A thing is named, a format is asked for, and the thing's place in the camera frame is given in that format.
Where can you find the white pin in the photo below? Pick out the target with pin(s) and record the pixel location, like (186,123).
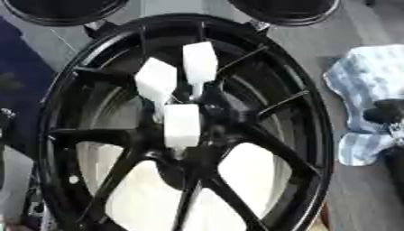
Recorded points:
(200,61)
(182,124)
(157,78)

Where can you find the black round object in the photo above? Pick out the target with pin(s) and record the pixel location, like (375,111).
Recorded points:
(286,10)
(63,10)

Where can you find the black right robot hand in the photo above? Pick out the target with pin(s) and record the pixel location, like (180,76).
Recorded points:
(388,112)

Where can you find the black spoked wheel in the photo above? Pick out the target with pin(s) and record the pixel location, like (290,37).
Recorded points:
(221,126)

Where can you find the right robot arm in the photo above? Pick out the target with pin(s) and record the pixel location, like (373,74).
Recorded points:
(395,156)

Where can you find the blue and white cloth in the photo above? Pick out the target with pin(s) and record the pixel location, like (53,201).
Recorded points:
(368,75)

